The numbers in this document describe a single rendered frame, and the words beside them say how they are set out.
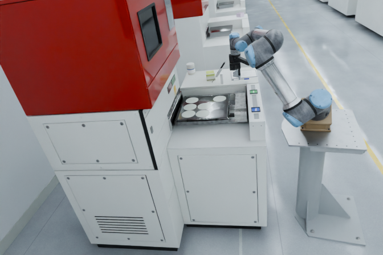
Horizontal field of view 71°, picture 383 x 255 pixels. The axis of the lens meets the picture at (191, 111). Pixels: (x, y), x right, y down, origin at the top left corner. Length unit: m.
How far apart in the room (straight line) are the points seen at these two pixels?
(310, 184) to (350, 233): 0.46
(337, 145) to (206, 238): 1.18
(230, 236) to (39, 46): 1.79
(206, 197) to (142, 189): 0.49
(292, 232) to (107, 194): 1.37
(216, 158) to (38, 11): 1.24
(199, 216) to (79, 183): 0.89
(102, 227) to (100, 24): 1.46
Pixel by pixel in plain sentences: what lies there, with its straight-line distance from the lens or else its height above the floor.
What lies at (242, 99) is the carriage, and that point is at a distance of 2.09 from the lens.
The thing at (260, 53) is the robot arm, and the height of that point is 1.36.
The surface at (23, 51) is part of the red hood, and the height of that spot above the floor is 1.58.
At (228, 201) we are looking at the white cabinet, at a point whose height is 0.34.
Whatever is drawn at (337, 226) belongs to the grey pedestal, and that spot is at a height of 0.01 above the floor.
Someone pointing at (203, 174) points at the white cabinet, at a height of 0.60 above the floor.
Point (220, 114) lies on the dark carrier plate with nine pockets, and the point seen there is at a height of 0.90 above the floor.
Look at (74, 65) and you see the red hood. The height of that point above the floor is 1.49.
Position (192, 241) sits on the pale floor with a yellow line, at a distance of 2.28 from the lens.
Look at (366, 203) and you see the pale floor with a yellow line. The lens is 2.64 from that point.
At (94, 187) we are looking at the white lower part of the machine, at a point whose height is 0.68.
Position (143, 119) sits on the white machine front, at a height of 1.17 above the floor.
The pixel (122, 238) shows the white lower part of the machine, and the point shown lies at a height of 0.16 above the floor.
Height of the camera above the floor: 1.85
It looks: 29 degrees down
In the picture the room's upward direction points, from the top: 9 degrees counter-clockwise
